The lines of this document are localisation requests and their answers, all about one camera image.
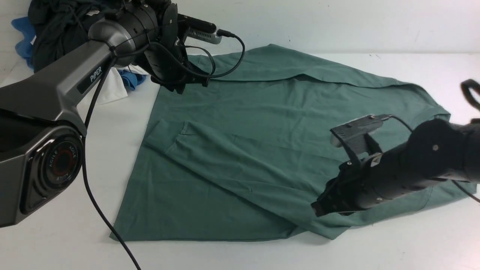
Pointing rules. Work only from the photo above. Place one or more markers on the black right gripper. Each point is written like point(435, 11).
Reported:
point(350, 192)

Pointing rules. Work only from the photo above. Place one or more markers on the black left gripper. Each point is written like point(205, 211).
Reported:
point(167, 56)

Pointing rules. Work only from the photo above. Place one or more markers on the green long-sleeved shirt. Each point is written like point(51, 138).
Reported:
point(243, 159)

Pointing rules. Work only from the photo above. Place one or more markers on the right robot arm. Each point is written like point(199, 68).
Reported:
point(436, 151)

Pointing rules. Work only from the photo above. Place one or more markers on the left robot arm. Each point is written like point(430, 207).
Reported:
point(41, 129)

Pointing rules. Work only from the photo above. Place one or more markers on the white crumpled garment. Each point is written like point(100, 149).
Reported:
point(119, 82)

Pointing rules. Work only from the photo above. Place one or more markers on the black crumpled garment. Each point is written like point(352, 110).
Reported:
point(62, 25)

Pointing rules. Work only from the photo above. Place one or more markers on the blue crumpled garment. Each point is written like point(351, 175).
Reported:
point(24, 48)

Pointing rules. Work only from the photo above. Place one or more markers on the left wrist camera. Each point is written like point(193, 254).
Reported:
point(198, 29)

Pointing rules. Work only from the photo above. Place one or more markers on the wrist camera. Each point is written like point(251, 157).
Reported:
point(356, 127)
point(198, 29)

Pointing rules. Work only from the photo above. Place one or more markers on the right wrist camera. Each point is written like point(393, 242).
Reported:
point(356, 127)

